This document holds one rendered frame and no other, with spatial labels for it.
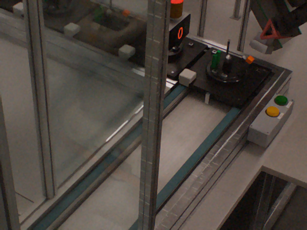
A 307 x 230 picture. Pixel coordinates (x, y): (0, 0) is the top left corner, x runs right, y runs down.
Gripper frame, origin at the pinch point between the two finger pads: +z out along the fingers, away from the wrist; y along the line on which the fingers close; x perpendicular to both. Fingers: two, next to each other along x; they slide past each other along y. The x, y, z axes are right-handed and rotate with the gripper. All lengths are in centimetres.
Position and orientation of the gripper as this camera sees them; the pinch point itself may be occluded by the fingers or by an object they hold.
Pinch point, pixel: (266, 37)
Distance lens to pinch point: 219.6
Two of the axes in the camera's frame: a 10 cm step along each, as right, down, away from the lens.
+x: 3.3, 9.1, -2.4
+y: -6.9, 0.6, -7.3
